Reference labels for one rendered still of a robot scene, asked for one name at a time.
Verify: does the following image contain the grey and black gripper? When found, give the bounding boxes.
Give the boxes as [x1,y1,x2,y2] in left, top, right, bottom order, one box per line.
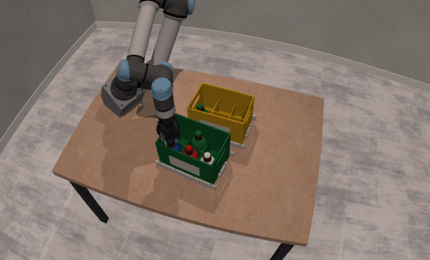
[157,113,180,146]

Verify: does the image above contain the yellow divided crate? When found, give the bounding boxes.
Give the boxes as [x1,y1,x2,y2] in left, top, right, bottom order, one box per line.
[188,84,255,144]

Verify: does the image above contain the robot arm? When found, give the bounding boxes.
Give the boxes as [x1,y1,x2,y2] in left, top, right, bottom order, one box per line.
[110,0,196,119]

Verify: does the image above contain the green plastic crate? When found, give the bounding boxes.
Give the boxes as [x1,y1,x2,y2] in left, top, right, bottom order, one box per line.
[159,116,231,184]

